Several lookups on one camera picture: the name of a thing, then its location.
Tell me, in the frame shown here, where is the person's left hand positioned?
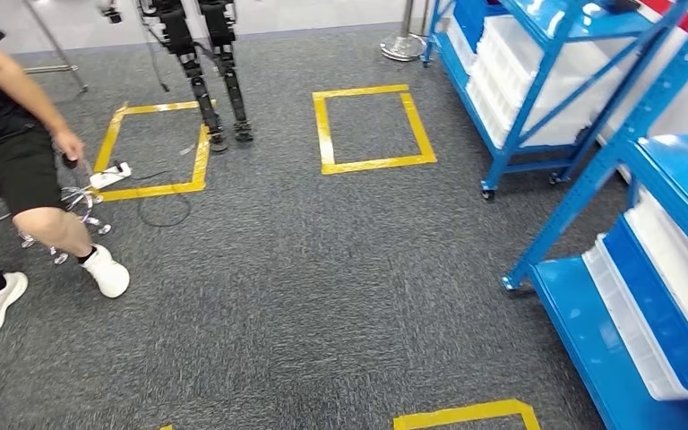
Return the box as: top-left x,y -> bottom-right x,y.
53,128 -> 86,163

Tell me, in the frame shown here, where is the stainless steel workbench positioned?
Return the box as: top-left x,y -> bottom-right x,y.
20,0 -> 91,95

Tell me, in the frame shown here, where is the blue metal shelf rack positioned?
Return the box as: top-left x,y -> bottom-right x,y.
501,0 -> 688,430
421,0 -> 688,202

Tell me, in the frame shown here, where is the white power strip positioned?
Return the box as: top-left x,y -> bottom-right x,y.
89,161 -> 133,191

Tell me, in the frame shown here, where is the chrome leg stool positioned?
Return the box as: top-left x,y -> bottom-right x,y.
0,185 -> 114,266

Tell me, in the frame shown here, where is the person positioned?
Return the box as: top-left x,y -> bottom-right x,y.
0,5 -> 132,349

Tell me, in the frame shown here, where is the black humanoid robot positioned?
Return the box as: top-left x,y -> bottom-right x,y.
97,0 -> 256,154

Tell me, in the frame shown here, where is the chrome stanchion with round base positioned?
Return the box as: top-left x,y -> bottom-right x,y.
379,0 -> 428,63

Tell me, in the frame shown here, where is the white plastic crate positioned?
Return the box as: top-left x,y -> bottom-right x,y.
465,14 -> 639,150
623,186 -> 688,372
580,234 -> 688,403
444,14 -> 479,75

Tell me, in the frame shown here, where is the black floor cable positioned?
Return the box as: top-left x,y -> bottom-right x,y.
115,159 -> 194,229

